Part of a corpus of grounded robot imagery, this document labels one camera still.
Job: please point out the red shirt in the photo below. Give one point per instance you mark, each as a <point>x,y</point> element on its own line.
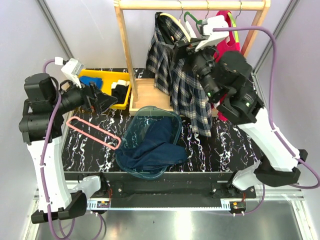
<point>229,43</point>

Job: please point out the black and white sock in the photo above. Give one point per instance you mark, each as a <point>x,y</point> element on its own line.
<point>119,90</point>

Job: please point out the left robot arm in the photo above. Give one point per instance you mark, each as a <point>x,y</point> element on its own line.
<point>41,129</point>

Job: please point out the teal transparent basin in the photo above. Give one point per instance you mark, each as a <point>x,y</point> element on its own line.
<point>136,131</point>

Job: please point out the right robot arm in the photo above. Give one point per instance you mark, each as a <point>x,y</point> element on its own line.
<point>224,83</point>

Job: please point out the cream plastic hanger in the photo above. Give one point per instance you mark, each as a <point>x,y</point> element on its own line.
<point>182,28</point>

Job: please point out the yellow plastic tray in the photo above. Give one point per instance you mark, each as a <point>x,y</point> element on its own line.
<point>108,77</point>

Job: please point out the pink plastic hanger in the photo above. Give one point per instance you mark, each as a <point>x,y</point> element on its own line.
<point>94,132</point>

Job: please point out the dark green hanger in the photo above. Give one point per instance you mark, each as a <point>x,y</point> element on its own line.
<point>197,22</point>

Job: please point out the wooden clothes rack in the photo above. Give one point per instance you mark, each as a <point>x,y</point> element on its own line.
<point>143,92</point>

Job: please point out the navy plaid skirt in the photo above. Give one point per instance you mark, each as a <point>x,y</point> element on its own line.
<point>187,97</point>

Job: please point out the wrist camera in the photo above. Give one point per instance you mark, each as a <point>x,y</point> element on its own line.
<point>212,38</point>
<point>71,70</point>

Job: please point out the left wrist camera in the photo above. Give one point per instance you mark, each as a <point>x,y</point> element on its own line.
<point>71,70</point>

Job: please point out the blue denim skirt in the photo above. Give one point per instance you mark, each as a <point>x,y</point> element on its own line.
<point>155,151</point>

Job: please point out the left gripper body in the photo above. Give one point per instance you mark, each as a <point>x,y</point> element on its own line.
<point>88,102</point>

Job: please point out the blue cloth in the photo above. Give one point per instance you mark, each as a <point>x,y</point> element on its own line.
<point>86,80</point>

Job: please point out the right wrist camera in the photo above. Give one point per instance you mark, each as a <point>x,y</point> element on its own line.
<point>212,38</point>

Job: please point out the white garment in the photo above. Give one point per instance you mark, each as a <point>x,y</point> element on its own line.
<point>190,30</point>

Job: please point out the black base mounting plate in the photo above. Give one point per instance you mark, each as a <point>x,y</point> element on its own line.
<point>173,190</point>

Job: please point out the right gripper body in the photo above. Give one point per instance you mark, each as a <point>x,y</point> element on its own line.
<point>199,58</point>

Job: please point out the lime green hanger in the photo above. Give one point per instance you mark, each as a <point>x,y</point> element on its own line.
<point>233,23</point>

